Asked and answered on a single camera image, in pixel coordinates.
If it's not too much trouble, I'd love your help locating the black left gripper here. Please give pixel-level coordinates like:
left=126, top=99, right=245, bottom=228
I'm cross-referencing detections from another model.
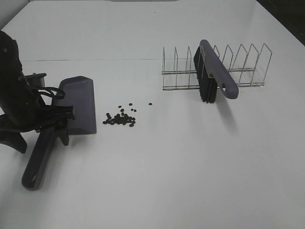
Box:
left=0, top=31, right=74, bottom=154

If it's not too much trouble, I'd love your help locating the purple plastic dustpan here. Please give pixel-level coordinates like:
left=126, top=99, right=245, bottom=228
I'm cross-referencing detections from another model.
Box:
left=21, top=76, right=97, bottom=190

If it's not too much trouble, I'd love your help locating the pile of coffee beans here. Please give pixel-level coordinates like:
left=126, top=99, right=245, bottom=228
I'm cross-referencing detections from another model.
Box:
left=102, top=105, right=136, bottom=127

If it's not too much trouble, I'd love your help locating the black left camera cable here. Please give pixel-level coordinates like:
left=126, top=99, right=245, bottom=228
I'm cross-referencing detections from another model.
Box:
left=18, top=76, right=66, bottom=107

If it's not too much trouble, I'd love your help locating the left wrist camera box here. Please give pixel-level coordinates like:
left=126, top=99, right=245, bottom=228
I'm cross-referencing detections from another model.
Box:
left=24, top=73, right=47, bottom=90

